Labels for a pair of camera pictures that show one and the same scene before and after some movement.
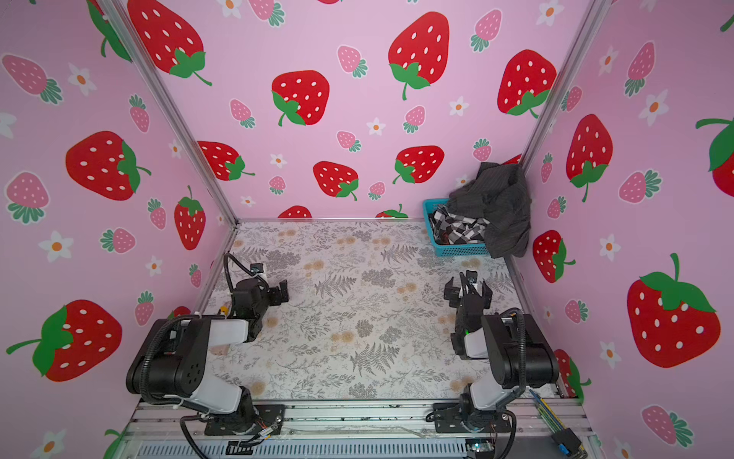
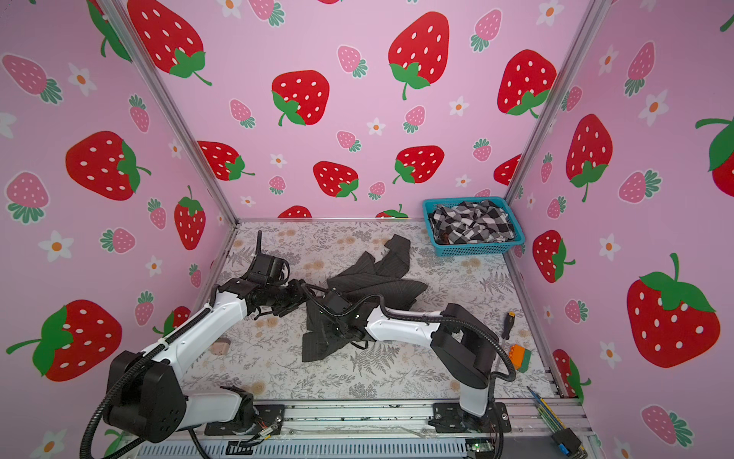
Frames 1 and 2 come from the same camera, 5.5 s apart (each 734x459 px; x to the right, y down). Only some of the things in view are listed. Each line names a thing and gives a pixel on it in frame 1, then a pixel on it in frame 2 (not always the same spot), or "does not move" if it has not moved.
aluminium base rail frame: [535, 429] does not move
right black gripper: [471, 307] to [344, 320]
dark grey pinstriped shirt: [501, 196] to [387, 282]
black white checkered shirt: [449, 229] does not move
